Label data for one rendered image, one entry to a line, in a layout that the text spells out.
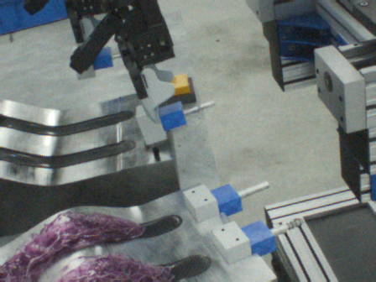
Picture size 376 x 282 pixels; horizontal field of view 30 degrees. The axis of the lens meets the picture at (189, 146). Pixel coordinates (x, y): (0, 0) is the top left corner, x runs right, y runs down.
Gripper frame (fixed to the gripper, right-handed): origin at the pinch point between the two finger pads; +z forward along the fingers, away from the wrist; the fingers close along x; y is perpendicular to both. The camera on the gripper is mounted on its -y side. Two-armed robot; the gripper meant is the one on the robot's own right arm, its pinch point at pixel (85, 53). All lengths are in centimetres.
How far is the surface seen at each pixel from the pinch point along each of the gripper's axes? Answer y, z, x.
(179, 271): 13, 10, -59
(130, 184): 6.6, 9.3, -36.0
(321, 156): 64, 95, 86
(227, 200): 22, 8, -47
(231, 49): 45, 95, 196
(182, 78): 18.3, 11.3, 3.2
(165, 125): 14.1, 2.4, -31.1
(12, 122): -13.9, 3.5, -17.5
